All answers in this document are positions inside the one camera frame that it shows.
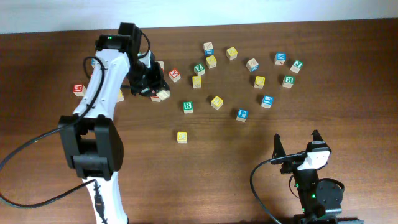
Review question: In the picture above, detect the yellow block left pair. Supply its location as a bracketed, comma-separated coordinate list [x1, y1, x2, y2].
[116, 90, 124, 103]

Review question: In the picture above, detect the yellow block right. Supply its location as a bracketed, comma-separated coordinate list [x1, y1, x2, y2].
[254, 76, 266, 89]

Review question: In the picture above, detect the red-edged plain wooden block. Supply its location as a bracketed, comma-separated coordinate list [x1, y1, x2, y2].
[157, 61, 165, 72]

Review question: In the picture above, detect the green R wooden block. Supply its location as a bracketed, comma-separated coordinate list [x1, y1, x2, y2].
[183, 101, 193, 114]

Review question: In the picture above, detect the blue-edged top wooden block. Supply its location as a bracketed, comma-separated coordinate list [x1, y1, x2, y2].
[203, 42, 214, 55]

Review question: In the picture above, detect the blue P wooden block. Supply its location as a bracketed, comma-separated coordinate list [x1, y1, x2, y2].
[236, 109, 248, 122]

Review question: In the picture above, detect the green R block right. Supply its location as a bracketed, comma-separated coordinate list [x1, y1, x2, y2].
[282, 75, 295, 88]

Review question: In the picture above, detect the red A wooden block centre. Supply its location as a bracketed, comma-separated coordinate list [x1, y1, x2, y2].
[169, 69, 181, 83]

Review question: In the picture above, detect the plain blue-edged wooden block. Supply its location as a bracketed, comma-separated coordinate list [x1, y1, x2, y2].
[246, 58, 259, 72]

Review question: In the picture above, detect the green J wooden block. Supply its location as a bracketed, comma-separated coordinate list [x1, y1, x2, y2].
[290, 60, 303, 73]

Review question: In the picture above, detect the red M wooden block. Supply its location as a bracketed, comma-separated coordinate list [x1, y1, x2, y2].
[73, 84, 86, 96]

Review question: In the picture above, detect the yellow block centre tilted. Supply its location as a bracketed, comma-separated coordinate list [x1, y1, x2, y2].
[211, 96, 224, 110]

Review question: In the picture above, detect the yellow block upper centre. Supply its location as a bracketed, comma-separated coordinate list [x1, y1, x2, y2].
[206, 55, 217, 69]

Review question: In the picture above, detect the yellow block top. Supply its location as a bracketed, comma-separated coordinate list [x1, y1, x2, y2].
[226, 47, 238, 60]

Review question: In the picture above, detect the red O wooden block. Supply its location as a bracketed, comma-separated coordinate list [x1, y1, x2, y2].
[150, 93, 162, 102]

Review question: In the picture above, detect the yellow C wooden block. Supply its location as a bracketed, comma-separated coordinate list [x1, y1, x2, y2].
[177, 131, 188, 144]

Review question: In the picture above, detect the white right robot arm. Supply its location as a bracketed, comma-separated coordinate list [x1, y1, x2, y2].
[271, 130, 364, 223]

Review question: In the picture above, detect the blue X wooden block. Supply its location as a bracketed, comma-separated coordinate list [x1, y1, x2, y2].
[274, 52, 287, 65]

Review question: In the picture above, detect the blue S wooden block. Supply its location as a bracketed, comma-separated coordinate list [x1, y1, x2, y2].
[261, 95, 274, 108]

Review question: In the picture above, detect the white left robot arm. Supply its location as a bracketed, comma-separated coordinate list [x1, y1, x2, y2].
[58, 22, 170, 223]

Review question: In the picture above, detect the green V wooden block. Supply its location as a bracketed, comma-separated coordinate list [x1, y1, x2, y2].
[157, 90, 170, 101]

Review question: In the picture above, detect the green Z wooden block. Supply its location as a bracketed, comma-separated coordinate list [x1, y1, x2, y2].
[194, 63, 205, 76]

